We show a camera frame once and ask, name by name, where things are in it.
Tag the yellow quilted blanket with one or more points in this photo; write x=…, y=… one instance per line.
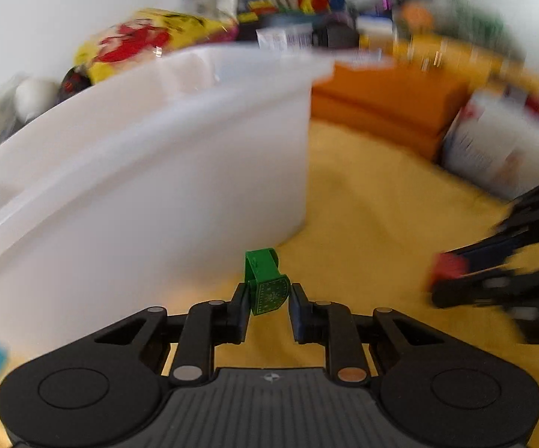
x=372, y=224

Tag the small black box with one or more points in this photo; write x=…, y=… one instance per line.
x=339, y=35

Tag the yellow snack bag red print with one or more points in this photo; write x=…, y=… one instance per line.
x=134, y=39

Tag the white plastic bin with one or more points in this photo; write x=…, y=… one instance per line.
x=134, y=172

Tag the white carton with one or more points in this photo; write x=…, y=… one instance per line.
x=493, y=149

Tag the green white packet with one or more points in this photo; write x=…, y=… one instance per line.
x=470, y=21

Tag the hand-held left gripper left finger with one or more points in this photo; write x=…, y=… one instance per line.
x=243, y=310

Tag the orange box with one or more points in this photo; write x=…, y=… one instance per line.
x=381, y=98

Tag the long yellow box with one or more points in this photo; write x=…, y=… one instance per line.
x=474, y=63

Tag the green toy piece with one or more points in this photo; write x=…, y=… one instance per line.
x=269, y=289

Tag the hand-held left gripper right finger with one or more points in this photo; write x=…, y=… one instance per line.
x=297, y=310

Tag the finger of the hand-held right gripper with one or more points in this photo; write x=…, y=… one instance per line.
x=465, y=291
x=488, y=252

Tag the black red round packet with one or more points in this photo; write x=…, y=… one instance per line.
x=71, y=85

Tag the red toy block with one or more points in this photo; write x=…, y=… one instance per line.
x=449, y=266

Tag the small white box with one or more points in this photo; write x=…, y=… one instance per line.
x=283, y=37

